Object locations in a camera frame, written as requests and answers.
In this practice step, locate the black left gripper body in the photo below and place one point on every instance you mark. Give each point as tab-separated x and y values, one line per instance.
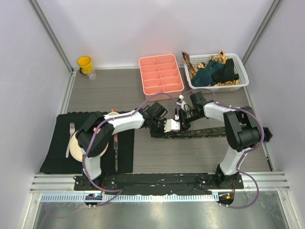
157	128

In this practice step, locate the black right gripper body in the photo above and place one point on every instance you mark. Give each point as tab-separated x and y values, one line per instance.
186	117

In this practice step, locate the dark patterned necktie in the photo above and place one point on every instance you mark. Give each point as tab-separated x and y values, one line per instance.
191	134

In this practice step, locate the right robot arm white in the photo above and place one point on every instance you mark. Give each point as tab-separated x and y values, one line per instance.
243	131

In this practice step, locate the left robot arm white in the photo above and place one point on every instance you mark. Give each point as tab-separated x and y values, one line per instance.
98	130

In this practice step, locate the teal green tie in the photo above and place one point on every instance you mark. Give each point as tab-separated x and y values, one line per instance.
203	77

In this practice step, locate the orange mug white inside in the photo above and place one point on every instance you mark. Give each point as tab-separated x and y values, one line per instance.
113	113

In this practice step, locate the black scalloped placemat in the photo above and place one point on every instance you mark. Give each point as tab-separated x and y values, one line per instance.
56	162

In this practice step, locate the pink divided organizer tray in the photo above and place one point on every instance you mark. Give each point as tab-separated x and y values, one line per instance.
160	76

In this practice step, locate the black tie in basket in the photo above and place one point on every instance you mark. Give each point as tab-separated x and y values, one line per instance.
224	72

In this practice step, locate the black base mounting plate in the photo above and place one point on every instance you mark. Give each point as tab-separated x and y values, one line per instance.
158	184

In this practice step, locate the yellow floral tie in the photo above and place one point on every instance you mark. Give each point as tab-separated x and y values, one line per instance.
192	69

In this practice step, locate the white plastic basket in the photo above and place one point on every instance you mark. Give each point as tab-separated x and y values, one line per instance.
238	68

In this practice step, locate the clear small glass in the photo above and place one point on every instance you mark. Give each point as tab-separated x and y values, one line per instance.
92	75

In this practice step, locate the pink and cream plate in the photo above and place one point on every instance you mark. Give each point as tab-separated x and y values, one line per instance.
75	149

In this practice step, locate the silver fork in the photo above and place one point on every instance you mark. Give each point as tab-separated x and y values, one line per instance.
71	131

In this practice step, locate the yellow plastic cup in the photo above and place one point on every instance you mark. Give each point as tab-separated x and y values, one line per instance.
85	64

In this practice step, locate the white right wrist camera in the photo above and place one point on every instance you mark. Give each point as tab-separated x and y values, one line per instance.
183	105

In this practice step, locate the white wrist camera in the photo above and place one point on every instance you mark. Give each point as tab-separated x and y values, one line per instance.
171	125
183	105

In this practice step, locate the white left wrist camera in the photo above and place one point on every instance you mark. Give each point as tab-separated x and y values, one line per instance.
171	125

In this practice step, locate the knife with patterned handle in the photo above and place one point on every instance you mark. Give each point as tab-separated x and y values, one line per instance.
115	144

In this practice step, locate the aluminium frame rail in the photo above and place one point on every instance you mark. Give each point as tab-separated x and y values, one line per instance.
60	188

